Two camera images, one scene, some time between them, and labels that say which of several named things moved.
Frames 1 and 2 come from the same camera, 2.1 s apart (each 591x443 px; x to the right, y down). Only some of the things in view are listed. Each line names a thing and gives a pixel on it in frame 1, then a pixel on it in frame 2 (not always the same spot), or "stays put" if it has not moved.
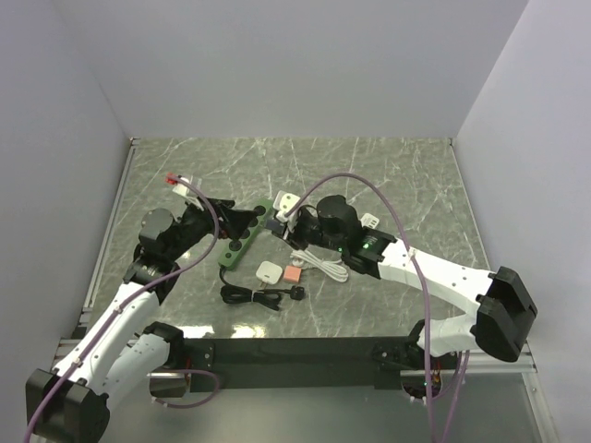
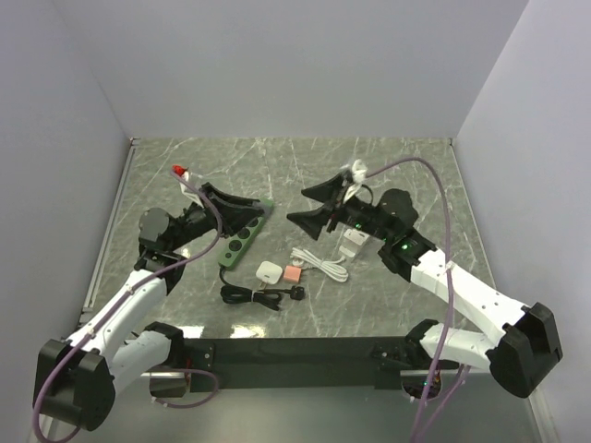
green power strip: x=236 y=248 stays put
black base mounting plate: x=229 y=365 stays put
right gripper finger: x=277 y=227 to x=326 y=191
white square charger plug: x=267 y=271 stays put
